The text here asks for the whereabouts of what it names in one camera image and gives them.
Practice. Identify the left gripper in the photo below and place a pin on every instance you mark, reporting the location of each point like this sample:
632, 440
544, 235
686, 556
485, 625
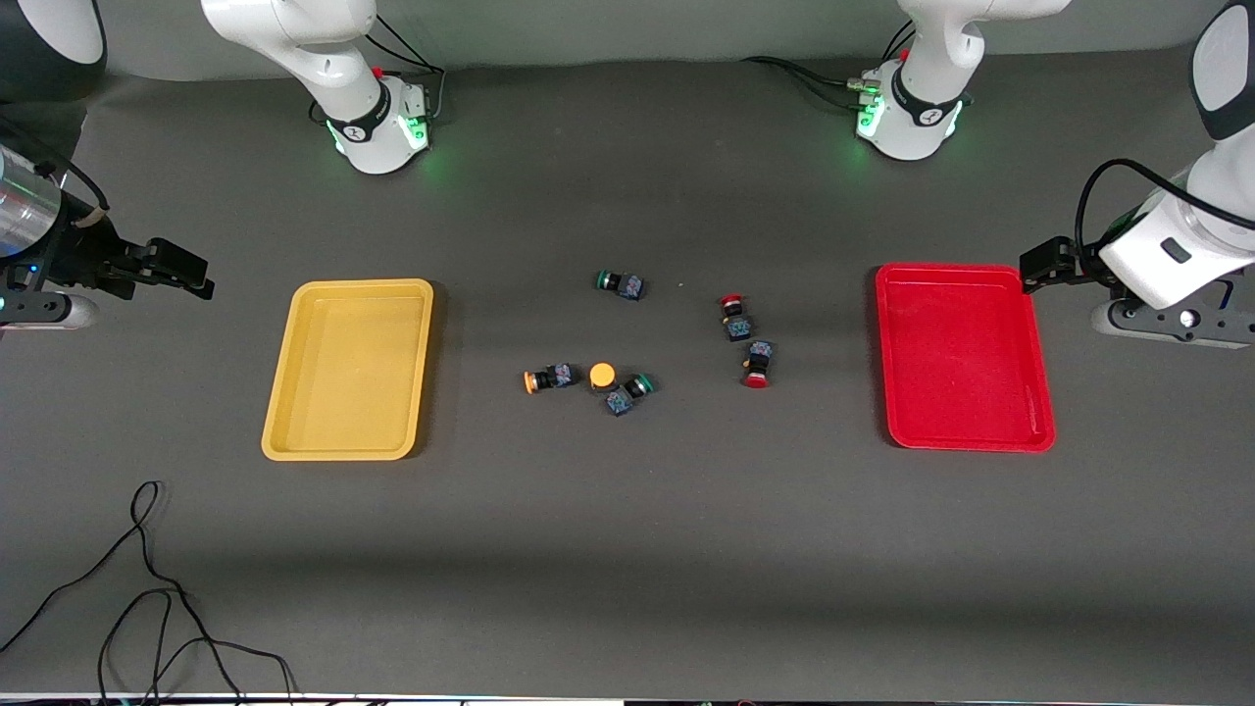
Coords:
1060, 262

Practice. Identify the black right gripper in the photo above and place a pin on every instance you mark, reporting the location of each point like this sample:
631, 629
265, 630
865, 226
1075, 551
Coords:
80, 258

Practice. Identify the red push button switch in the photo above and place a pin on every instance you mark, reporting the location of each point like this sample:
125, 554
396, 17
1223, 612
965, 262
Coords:
758, 355
737, 324

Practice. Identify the yellow push button switch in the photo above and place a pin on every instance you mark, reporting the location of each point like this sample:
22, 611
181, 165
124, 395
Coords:
602, 375
559, 376

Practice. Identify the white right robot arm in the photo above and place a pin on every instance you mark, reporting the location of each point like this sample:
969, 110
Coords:
333, 59

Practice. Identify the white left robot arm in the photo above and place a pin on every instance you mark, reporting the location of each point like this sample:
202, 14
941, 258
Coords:
931, 59

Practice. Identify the red plastic tray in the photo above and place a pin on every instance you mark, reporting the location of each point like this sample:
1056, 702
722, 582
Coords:
966, 363

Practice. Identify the yellow plastic tray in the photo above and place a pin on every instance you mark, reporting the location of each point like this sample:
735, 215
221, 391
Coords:
348, 373

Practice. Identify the green push button switch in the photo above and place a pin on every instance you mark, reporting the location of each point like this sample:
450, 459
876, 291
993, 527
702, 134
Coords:
620, 399
627, 286

